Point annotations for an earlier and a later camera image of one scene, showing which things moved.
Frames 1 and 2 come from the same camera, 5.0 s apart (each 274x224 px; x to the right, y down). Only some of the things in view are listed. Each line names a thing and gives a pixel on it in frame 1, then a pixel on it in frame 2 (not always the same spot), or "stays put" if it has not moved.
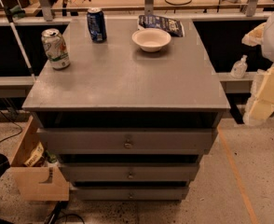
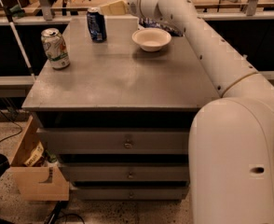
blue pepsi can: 97,24 stays put
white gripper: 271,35 → 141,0
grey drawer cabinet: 130,105 stays put
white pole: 18,38 stays put
